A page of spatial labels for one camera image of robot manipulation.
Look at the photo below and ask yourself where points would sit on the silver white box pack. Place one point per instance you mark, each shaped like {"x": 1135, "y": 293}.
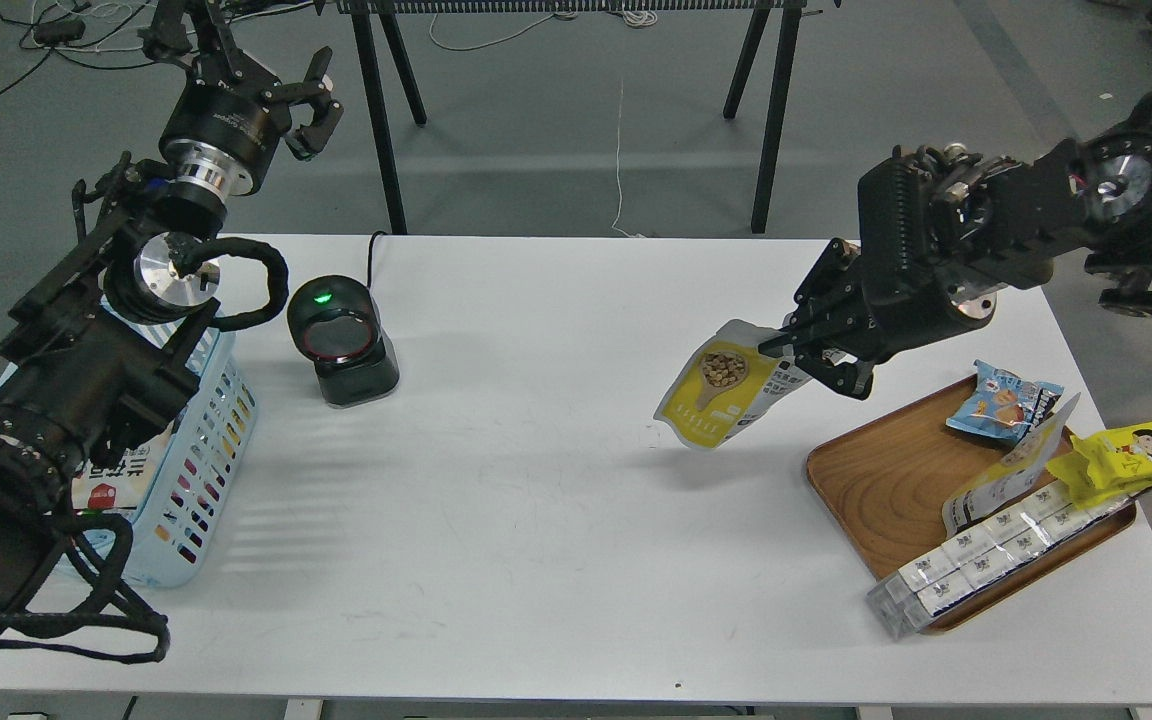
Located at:
{"x": 980, "y": 565}

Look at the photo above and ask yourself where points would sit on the wooden tray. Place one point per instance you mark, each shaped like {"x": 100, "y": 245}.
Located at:
{"x": 886, "y": 482}

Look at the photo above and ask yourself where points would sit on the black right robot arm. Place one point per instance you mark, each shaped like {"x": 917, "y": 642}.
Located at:
{"x": 1094, "y": 195}

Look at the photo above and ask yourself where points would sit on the black barcode scanner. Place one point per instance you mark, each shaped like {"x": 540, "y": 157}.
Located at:
{"x": 334, "y": 322}

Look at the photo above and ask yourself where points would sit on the black power adapter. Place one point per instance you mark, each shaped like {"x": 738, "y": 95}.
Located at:
{"x": 61, "y": 32}

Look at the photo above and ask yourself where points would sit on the black trestle stand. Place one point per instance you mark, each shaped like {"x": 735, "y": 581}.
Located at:
{"x": 574, "y": 74}

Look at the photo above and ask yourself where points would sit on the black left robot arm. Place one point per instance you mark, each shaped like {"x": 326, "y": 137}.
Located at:
{"x": 101, "y": 344}

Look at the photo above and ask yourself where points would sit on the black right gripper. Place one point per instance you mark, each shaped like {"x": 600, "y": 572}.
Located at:
{"x": 902, "y": 286}

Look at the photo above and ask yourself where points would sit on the red white snack bag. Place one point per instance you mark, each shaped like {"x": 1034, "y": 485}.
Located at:
{"x": 125, "y": 485}

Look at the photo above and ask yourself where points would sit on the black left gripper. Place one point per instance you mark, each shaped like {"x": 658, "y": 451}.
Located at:
{"x": 194, "y": 36}

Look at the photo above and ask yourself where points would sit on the light blue plastic basket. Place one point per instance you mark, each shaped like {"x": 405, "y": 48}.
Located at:
{"x": 173, "y": 527}

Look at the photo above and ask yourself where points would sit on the yellow snack bag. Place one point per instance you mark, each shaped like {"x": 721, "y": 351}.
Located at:
{"x": 1114, "y": 463}

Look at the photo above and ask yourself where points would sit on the blue snack bag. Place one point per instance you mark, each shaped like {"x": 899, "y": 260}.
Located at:
{"x": 1004, "y": 406}

